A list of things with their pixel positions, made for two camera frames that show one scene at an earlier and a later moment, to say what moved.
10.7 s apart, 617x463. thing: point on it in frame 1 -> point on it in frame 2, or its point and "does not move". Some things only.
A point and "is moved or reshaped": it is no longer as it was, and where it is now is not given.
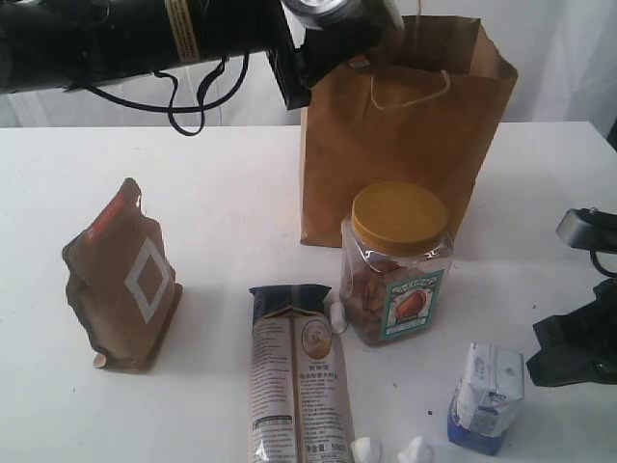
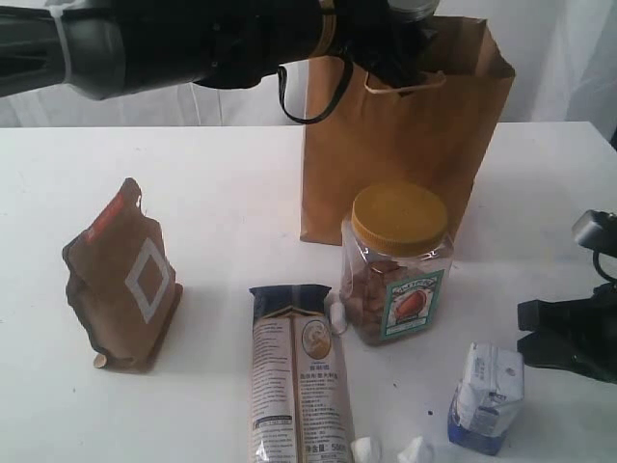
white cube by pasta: x=337 y=317 does not move
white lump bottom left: x=361 y=449 does not move
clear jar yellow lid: x=394 y=253 does not move
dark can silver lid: x=364 y=27 is moved or reshaped
